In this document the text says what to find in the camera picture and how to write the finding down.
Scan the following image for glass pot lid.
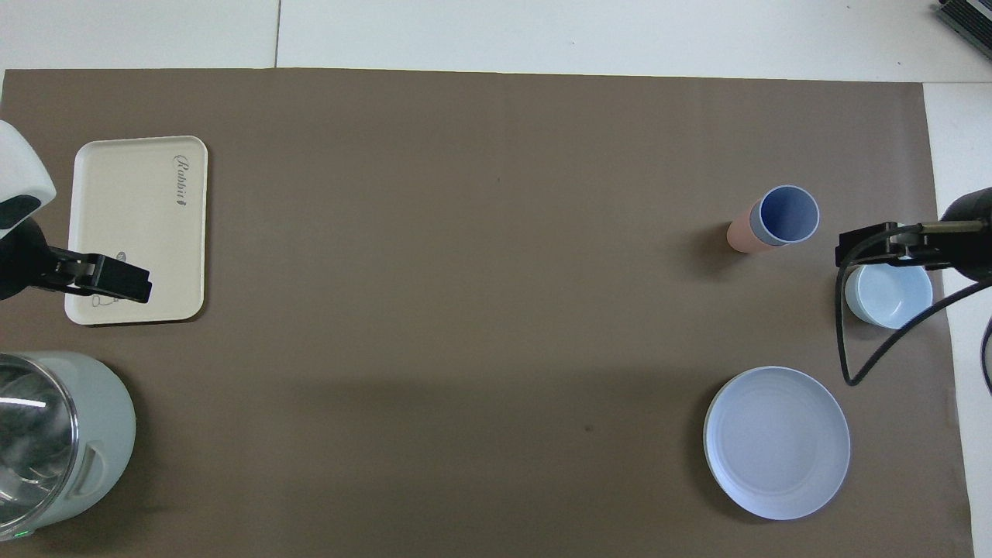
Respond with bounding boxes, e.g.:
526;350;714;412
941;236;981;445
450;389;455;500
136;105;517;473
0;355;81;536

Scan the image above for pale green electric pot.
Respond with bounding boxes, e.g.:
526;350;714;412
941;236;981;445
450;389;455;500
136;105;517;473
0;351;137;541

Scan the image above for blue plastic cup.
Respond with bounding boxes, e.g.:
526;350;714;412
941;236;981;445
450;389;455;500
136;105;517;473
756;184;820;247

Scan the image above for brown table mat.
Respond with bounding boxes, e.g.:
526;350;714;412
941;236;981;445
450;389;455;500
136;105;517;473
0;68;974;558

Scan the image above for grey ribbed device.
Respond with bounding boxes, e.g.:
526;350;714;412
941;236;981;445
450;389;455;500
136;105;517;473
934;0;992;41

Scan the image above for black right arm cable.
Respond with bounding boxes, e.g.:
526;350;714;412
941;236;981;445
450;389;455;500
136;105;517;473
835;225;992;396

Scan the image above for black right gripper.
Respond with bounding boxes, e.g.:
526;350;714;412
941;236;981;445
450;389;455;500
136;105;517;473
835;186;992;281

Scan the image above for pink plastic cup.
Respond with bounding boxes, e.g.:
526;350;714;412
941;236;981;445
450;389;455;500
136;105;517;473
726;200;776;253

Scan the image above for cream rabbit print tray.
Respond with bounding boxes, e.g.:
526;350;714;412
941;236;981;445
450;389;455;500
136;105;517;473
64;136;208;326

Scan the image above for light blue plate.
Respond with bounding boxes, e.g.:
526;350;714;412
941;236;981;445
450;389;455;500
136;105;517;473
703;366;851;521

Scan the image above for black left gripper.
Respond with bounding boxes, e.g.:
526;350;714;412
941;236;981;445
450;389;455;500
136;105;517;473
0;219;153;304

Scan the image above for light blue bowl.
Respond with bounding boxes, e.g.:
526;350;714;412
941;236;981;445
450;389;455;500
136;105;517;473
845;260;934;330

